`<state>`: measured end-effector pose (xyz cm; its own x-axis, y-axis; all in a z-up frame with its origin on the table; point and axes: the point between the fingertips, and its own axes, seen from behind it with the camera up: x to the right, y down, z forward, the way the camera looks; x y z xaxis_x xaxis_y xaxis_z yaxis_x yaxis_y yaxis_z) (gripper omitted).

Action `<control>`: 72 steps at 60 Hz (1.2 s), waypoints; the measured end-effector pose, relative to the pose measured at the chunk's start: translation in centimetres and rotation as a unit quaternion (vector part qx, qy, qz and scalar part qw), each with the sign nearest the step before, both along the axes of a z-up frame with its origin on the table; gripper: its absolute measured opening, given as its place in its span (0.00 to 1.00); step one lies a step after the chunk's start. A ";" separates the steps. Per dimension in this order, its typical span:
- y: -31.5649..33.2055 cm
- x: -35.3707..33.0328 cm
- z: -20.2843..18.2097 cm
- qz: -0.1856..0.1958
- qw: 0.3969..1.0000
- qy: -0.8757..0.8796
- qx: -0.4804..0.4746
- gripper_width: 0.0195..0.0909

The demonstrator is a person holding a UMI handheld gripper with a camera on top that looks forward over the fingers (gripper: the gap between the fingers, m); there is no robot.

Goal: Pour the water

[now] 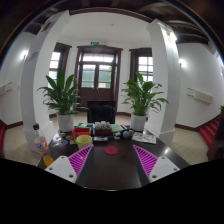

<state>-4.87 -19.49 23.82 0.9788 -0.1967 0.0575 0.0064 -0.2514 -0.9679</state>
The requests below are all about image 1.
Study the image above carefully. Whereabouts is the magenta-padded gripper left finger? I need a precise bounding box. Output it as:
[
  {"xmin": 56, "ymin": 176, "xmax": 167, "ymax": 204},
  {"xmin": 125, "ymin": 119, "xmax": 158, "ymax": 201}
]
[{"xmin": 44, "ymin": 144, "xmax": 95, "ymax": 184}]

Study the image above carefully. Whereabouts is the pale yellow plastic mug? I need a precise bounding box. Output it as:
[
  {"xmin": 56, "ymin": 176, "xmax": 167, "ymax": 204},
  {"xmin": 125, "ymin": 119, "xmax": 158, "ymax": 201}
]
[{"xmin": 75, "ymin": 134, "xmax": 94, "ymax": 151}]

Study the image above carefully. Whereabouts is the dark wooden framed window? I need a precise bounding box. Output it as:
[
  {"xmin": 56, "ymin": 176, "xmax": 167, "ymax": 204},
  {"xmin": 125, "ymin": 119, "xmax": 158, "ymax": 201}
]
[
  {"xmin": 48, "ymin": 42, "xmax": 73, "ymax": 89},
  {"xmin": 128, "ymin": 47, "xmax": 155, "ymax": 84}
]

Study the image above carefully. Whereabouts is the dark wooden glazed double door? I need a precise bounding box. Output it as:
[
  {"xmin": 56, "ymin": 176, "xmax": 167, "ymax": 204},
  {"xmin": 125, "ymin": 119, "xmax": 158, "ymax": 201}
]
[{"xmin": 73, "ymin": 44, "xmax": 124, "ymax": 109}]

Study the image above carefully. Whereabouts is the printed magazine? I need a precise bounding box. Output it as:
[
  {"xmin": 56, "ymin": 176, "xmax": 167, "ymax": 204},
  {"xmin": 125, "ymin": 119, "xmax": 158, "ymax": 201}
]
[{"xmin": 130, "ymin": 131, "xmax": 157, "ymax": 145}]

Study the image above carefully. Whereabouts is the red box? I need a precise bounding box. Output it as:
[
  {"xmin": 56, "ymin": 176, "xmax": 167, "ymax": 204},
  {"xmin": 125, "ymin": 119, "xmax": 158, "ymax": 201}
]
[{"xmin": 71, "ymin": 126, "xmax": 92, "ymax": 139}]

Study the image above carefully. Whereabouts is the green book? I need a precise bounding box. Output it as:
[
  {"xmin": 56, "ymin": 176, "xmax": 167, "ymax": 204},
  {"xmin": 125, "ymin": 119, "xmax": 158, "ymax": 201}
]
[{"xmin": 110, "ymin": 123, "xmax": 124, "ymax": 134}]

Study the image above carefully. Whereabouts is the green box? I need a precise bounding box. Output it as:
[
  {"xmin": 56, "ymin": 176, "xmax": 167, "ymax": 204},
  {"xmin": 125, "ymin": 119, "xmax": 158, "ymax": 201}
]
[{"xmin": 76, "ymin": 122, "xmax": 95, "ymax": 130}]

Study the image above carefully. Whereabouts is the brown tray of small cups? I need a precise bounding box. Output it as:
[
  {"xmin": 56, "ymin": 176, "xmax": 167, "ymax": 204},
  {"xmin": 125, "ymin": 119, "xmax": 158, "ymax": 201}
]
[{"xmin": 93, "ymin": 120, "xmax": 113, "ymax": 137}]

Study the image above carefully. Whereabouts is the flat black device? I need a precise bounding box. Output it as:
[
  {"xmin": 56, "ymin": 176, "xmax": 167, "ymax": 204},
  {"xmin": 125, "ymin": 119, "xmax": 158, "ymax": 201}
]
[{"xmin": 92, "ymin": 135, "xmax": 110, "ymax": 144}]

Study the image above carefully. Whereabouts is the red carpeted staircase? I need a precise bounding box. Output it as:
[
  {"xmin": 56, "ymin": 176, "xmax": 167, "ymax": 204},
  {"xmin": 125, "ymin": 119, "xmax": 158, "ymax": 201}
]
[
  {"xmin": 0, "ymin": 121, "xmax": 7, "ymax": 153},
  {"xmin": 199, "ymin": 114, "xmax": 223, "ymax": 149}
]

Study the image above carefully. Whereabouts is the potted plant in white pot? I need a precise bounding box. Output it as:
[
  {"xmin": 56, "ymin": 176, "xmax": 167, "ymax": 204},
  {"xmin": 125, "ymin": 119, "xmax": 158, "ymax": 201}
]
[
  {"xmin": 36, "ymin": 70, "xmax": 82, "ymax": 133},
  {"xmin": 120, "ymin": 71, "xmax": 170, "ymax": 132}
]

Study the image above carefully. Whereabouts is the clear orange soda bottle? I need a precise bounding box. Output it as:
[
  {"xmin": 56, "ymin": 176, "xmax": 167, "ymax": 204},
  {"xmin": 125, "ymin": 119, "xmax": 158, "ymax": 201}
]
[{"xmin": 32, "ymin": 123, "xmax": 55, "ymax": 168}]

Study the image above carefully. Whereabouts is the black chair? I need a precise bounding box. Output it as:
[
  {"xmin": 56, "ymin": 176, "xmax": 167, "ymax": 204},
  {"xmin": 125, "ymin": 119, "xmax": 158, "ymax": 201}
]
[{"xmin": 86, "ymin": 100, "xmax": 117, "ymax": 125}]

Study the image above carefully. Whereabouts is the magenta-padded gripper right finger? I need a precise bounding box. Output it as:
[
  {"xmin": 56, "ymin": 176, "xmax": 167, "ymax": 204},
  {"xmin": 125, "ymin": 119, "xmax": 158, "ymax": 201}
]
[{"xmin": 131, "ymin": 144, "xmax": 181, "ymax": 184}]

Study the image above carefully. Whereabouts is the flat round red coaster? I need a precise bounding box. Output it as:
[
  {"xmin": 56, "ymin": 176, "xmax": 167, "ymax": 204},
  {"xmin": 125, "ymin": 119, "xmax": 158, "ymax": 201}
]
[{"xmin": 103, "ymin": 145, "xmax": 119, "ymax": 156}]

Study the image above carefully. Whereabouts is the purple pillar sign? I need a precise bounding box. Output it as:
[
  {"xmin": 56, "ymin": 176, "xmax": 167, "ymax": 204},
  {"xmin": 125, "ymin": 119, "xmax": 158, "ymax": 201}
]
[{"xmin": 27, "ymin": 52, "xmax": 39, "ymax": 63}]

